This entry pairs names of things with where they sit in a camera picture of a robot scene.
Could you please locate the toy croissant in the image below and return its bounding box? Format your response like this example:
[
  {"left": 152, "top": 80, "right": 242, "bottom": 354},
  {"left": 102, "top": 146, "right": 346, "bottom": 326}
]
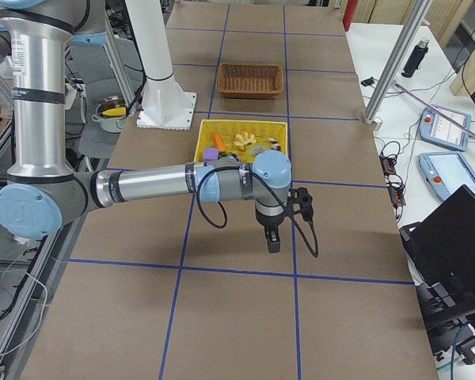
[{"left": 234, "top": 131, "right": 257, "bottom": 151}]

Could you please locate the toy panda figure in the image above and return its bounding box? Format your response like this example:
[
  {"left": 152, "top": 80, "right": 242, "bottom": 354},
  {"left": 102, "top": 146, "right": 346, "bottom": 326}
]
[{"left": 268, "top": 138, "right": 281, "bottom": 151}]

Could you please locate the brown paper table mat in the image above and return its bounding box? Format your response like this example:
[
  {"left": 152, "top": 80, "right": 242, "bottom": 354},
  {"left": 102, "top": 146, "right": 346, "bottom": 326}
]
[{"left": 23, "top": 2, "right": 440, "bottom": 380}]

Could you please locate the yellow tape roll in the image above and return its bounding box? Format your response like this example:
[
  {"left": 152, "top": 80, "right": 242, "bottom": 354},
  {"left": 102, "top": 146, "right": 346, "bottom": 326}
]
[{"left": 249, "top": 145, "right": 268, "bottom": 157}]

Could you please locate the far teach pendant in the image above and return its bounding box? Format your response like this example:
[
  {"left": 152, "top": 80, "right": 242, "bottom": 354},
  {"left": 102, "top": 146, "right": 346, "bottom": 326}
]
[{"left": 419, "top": 106, "right": 471, "bottom": 151}]

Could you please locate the orange toy carrot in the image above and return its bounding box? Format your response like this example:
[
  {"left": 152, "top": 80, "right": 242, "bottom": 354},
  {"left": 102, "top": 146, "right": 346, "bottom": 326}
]
[{"left": 212, "top": 132, "right": 226, "bottom": 153}]

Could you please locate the white enamel pot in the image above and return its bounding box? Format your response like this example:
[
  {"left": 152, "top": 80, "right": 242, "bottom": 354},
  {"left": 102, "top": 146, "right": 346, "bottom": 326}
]
[{"left": 91, "top": 96, "right": 127, "bottom": 134}]

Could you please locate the brown wicker basket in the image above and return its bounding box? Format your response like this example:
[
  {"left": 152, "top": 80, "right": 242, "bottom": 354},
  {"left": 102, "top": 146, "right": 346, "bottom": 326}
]
[{"left": 216, "top": 63, "right": 284, "bottom": 100}]

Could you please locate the near teach pendant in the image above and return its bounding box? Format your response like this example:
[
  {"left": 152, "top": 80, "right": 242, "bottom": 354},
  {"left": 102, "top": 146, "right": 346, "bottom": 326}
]
[{"left": 418, "top": 152, "right": 475, "bottom": 200}]

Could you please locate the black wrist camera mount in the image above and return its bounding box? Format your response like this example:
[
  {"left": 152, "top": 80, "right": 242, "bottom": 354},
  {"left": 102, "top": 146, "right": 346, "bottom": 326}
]
[{"left": 289, "top": 187, "right": 314, "bottom": 222}]

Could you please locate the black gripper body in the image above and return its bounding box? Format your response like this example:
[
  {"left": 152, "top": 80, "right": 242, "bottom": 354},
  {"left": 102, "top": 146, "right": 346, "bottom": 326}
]
[{"left": 255, "top": 205, "right": 286, "bottom": 238}]

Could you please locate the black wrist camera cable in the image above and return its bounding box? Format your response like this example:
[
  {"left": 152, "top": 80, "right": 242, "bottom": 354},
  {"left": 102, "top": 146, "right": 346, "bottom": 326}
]
[{"left": 196, "top": 164, "right": 320, "bottom": 258}]

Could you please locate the black water bottle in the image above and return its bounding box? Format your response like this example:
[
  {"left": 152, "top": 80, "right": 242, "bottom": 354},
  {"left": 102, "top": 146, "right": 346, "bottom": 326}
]
[{"left": 401, "top": 38, "right": 430, "bottom": 78}]

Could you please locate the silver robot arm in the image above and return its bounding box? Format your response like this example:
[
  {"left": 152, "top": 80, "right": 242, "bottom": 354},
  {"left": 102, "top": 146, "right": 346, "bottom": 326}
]
[{"left": 0, "top": 1, "right": 294, "bottom": 253}]

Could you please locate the teach pendant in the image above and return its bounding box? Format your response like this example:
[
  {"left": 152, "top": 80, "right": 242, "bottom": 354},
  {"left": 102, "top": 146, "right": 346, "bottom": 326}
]
[
  {"left": 418, "top": 152, "right": 475, "bottom": 200},
  {"left": 419, "top": 106, "right": 471, "bottom": 151}
]

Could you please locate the black laptop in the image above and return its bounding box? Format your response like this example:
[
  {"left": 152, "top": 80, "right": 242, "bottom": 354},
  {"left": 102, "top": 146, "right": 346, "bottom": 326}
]
[{"left": 400, "top": 185, "right": 475, "bottom": 296}]

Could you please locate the aluminium frame post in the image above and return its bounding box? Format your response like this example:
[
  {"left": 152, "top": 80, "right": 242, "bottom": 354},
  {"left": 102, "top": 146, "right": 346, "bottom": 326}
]
[{"left": 362, "top": 0, "right": 432, "bottom": 131}]

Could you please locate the purple foam cube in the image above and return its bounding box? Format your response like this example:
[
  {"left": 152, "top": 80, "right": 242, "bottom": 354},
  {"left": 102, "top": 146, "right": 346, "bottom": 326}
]
[{"left": 203, "top": 147, "right": 219, "bottom": 162}]

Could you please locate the metal stand with green clip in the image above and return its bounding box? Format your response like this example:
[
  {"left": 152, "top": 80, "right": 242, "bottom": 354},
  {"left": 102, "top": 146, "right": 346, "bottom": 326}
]
[{"left": 391, "top": 78, "right": 475, "bottom": 163}]

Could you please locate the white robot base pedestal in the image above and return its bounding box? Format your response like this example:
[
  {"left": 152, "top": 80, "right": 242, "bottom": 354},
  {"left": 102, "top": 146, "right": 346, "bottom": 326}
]
[{"left": 125, "top": 0, "right": 197, "bottom": 131}]

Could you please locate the black usb hub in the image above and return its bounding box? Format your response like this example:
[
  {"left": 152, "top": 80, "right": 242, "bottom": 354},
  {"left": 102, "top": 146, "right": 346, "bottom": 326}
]
[
  {"left": 388, "top": 186, "right": 406, "bottom": 208},
  {"left": 379, "top": 156, "right": 397, "bottom": 176}
]

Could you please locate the small black adapter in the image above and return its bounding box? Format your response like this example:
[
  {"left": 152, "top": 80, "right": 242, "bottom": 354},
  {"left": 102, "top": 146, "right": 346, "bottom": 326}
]
[{"left": 360, "top": 77, "right": 375, "bottom": 86}]

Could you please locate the yellow wicker basket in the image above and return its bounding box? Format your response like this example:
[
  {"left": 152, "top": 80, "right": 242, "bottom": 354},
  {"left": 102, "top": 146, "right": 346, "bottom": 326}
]
[{"left": 194, "top": 119, "right": 288, "bottom": 163}]

